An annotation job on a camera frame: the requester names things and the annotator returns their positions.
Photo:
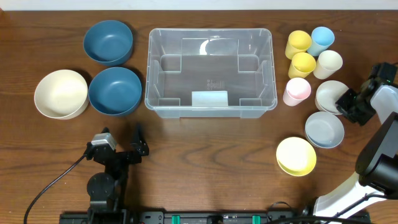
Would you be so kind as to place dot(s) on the far yellow cup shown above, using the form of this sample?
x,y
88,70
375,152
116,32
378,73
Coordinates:
x,y
298,41

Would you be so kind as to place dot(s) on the large cream bowl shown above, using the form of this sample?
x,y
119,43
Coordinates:
x,y
62,94

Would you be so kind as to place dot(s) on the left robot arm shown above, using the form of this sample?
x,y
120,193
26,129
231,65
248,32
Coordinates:
x,y
107,189

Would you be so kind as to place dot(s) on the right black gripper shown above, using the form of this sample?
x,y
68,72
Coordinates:
x,y
351,106

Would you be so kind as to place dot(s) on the pink cup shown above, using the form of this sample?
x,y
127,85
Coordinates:
x,y
297,90

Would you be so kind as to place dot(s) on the cream cup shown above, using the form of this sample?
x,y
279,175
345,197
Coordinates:
x,y
328,63

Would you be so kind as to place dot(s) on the small white bowl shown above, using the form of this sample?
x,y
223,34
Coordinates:
x,y
327,95

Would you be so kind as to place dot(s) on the blue bowl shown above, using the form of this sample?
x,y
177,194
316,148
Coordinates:
x,y
109,43
115,91

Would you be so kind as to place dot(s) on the small grey bowl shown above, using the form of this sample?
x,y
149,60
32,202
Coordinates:
x,y
324,130

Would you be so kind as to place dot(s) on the near blue bowl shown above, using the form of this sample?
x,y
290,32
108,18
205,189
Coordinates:
x,y
115,91

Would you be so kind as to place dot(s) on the far blue bowl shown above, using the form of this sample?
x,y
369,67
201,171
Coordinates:
x,y
109,43

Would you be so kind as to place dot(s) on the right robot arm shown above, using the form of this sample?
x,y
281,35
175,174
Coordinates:
x,y
375,176

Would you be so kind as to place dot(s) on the small yellow bowl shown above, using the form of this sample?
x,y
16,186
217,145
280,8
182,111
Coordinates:
x,y
296,156

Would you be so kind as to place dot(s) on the yellow cup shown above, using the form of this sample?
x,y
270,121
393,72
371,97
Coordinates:
x,y
302,65
298,41

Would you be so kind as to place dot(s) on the near yellow cup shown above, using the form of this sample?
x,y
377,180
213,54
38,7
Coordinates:
x,y
302,65

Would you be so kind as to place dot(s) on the clear plastic storage container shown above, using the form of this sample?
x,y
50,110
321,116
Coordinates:
x,y
210,73

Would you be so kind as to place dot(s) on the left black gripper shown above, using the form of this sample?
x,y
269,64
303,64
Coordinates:
x,y
119,155

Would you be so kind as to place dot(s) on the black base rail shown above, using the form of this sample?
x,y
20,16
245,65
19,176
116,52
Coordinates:
x,y
186,217

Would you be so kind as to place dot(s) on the light blue cup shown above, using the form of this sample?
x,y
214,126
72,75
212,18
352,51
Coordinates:
x,y
322,38

